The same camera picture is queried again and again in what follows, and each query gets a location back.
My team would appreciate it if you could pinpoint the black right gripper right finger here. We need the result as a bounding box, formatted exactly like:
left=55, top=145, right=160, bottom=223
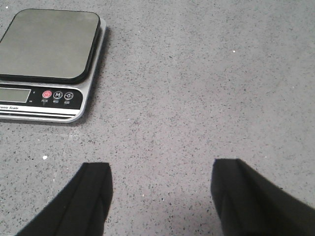
left=211, top=159, right=315, bottom=236

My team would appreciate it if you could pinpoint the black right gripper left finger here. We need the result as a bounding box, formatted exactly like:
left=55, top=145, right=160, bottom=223
left=17, top=162, right=113, bottom=236

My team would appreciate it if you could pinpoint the silver black kitchen scale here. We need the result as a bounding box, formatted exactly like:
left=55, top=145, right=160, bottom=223
left=0, top=8, right=106, bottom=123

